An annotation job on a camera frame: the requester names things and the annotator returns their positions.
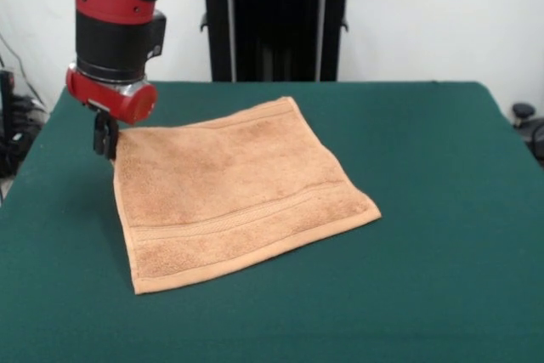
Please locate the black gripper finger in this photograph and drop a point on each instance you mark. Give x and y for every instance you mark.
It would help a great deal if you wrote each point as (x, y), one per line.
(100, 133)
(111, 140)

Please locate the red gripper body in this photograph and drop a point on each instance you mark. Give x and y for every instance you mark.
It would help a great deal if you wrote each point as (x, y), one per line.
(115, 97)

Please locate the tan terry towel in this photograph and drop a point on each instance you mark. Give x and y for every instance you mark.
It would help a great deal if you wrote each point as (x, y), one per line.
(238, 197)

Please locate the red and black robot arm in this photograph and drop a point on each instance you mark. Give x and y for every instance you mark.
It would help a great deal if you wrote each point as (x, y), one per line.
(115, 18)

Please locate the dark green table cloth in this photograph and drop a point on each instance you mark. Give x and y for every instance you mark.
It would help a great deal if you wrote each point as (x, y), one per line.
(425, 252)

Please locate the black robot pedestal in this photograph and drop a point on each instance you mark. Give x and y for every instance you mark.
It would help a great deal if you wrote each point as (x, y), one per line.
(276, 18)

